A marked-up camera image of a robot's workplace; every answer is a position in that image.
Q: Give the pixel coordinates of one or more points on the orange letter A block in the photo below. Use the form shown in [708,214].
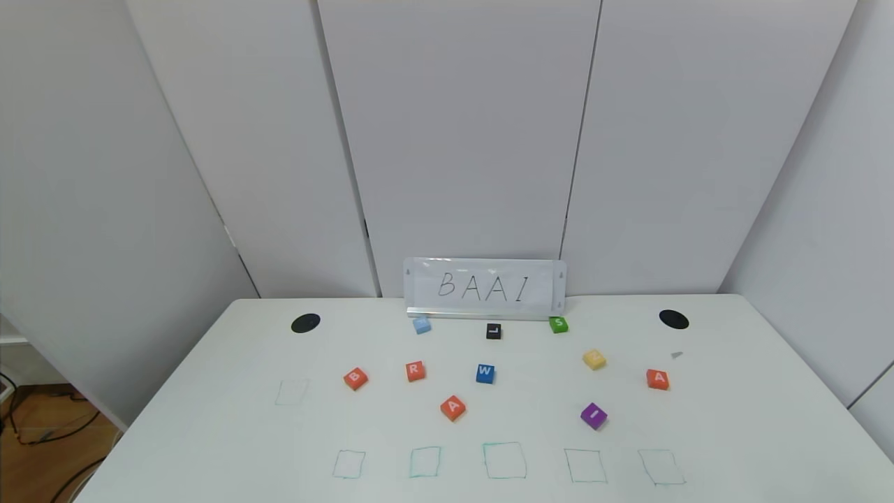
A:
[453,408]
[658,378]

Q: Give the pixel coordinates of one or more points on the orange letter B block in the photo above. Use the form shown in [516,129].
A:
[355,378]

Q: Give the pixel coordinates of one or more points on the white BAAI sign holder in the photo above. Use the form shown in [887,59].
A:
[485,286]

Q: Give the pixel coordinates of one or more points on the light blue letter block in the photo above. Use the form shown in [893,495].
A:
[422,325]

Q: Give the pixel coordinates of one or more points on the black letter L block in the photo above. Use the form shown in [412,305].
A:
[494,331]

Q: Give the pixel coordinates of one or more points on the orange letter R block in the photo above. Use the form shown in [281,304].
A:
[415,371]

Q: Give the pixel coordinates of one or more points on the blue letter W block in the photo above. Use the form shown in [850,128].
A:
[485,373]

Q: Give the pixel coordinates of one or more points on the green letter S block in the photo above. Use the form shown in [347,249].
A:
[559,324]

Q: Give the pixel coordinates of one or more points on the black round table grommet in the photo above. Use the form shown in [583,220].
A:
[306,323]
[674,319]

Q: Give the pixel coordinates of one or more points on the yellow letter block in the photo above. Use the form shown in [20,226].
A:
[594,359]

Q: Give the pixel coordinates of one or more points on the purple letter I block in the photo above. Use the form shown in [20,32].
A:
[594,416]

